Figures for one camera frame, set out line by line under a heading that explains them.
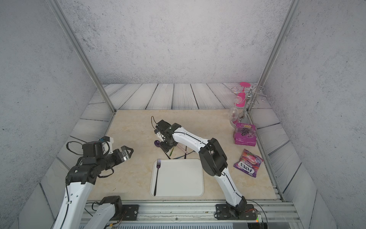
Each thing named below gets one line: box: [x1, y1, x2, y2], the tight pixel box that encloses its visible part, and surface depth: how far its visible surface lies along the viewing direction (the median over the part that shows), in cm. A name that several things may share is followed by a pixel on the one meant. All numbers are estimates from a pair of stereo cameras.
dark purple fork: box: [153, 158, 161, 197], surface depth 91 cm
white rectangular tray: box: [149, 158, 205, 198], surface depth 86 cm
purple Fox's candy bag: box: [233, 148, 265, 178], surface depth 90 cm
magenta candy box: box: [233, 123, 257, 147], surface depth 98 cm
